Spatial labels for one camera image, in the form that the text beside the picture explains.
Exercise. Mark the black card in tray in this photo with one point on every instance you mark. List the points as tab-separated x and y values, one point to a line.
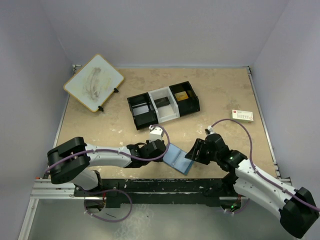
162	102

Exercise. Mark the yellow-framed whiteboard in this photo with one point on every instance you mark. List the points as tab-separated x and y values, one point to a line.
94	83

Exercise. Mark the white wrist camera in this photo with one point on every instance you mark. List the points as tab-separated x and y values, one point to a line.
209	130
155	133

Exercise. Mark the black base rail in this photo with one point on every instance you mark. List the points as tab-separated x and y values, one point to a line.
211	192

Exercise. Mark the gold card in tray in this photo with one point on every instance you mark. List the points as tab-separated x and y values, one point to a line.
181	96

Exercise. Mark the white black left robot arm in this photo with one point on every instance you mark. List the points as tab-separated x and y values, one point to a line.
70	161

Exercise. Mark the small white card box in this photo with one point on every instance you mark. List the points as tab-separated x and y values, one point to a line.
242	116

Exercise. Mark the black and white tray organizer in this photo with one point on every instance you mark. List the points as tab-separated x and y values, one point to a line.
164	114

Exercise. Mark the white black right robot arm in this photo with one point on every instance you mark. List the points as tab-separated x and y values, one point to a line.
294	208

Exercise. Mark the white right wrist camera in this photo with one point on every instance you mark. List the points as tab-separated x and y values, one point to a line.
209	130

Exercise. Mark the white card in tray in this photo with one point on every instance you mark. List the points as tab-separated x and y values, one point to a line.
140	110

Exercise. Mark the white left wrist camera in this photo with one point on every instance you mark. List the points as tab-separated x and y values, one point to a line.
155	133

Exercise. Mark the blue leather card holder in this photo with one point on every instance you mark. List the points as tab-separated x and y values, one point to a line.
176	159

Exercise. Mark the black whiteboard stand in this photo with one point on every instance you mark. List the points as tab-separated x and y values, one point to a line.
108	100

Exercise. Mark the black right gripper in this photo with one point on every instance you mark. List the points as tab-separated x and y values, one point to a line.
200	152

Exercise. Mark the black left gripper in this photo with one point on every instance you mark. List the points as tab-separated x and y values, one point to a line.
161	150

